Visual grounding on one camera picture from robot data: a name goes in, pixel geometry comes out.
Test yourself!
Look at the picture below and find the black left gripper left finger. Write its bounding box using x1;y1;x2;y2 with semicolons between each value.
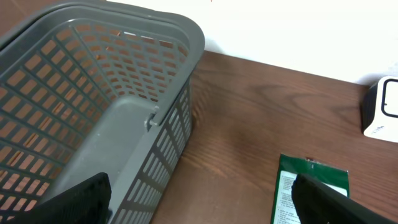
7;172;112;224

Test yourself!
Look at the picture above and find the white red package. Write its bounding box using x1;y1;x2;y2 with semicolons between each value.
271;154;349;224

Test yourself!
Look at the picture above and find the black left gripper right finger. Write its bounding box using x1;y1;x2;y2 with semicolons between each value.
292;174;395;224

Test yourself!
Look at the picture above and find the white barcode scanner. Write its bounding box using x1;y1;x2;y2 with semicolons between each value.
361;76;397;142

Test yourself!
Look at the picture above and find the grey plastic mesh basket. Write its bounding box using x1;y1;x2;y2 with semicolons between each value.
1;1;205;223

